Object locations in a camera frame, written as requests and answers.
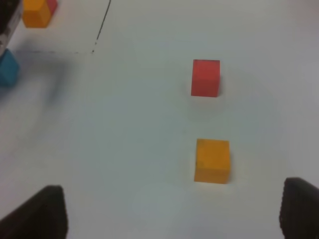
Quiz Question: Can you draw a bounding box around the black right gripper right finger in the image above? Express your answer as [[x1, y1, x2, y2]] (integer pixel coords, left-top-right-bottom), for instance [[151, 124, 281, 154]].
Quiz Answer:
[[279, 177, 319, 239]]

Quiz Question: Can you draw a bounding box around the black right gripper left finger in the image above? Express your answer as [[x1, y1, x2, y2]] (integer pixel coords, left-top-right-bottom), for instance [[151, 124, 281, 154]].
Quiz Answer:
[[0, 185, 68, 239]]

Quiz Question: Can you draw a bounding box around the blue block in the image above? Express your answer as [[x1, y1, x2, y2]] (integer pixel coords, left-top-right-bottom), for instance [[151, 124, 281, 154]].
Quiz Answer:
[[0, 49, 19, 87]]

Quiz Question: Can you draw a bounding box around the template orange block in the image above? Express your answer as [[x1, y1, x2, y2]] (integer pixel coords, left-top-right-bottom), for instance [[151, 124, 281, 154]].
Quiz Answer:
[[22, 0, 52, 28]]

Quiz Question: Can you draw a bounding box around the template red block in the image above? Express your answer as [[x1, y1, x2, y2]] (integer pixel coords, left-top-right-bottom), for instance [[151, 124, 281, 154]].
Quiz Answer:
[[46, 0, 58, 15]]

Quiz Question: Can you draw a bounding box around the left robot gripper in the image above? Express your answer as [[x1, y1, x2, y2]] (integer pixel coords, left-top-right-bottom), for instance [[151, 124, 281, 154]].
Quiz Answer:
[[0, 0, 23, 56]]

